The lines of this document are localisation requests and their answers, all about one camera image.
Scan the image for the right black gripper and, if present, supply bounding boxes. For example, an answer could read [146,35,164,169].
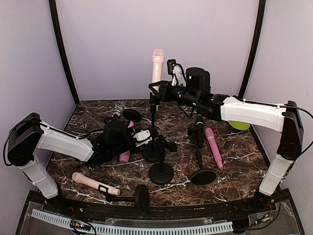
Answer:
[149,80,201,109]

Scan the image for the black stand holding beige microphone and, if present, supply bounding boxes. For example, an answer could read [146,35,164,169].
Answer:
[142,92,159,163]

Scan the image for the black stand holding small pink microphone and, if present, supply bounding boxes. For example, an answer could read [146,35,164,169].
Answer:
[122,109,142,123]

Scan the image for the black frame post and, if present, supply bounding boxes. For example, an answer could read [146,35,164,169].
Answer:
[48,0,80,106]
[238,0,266,98]

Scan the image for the black tripod stand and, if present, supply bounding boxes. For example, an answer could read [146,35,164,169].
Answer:
[77,115,120,171]

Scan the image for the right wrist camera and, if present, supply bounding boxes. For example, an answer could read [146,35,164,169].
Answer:
[167,59,186,86]

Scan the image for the black front stand lying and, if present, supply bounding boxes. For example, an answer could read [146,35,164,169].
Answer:
[98,185,150,214]

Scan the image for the large pink microphone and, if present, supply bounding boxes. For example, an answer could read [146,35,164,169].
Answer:
[205,128,224,169]

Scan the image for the left black frame post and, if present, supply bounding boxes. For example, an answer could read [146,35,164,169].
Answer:
[48,0,80,106]

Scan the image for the black stand with black microphone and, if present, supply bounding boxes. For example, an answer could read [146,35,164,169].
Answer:
[188,126,217,187]

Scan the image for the black microphone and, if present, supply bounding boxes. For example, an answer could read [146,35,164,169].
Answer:
[196,116,204,148]

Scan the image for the beige microphone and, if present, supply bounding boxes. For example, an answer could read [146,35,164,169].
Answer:
[152,49,165,83]
[72,172,121,196]

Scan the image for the grey cable duct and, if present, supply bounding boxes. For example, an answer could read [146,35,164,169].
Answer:
[31,209,233,235]

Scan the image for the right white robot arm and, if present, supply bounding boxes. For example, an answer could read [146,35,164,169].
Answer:
[149,65,304,212]

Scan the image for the black front rail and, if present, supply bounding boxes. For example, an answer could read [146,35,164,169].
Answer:
[24,190,279,221]

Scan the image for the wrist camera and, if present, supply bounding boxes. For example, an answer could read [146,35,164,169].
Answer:
[133,129,153,147]
[167,59,186,86]

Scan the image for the green disc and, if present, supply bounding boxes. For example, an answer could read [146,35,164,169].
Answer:
[228,121,250,131]

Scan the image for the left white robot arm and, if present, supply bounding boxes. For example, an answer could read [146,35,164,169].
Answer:
[3,113,157,213]

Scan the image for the black round-base desk stand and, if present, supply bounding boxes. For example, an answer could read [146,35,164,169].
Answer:
[149,135,178,185]

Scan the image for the purple glitter microphone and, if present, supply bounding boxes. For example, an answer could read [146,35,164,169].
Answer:
[111,106,124,120]

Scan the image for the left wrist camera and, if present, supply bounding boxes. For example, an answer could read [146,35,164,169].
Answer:
[133,129,153,147]

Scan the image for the small pink microphone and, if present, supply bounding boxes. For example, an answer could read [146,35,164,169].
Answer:
[119,121,134,164]

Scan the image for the right black frame post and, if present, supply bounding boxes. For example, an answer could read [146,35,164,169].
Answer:
[238,0,266,98]

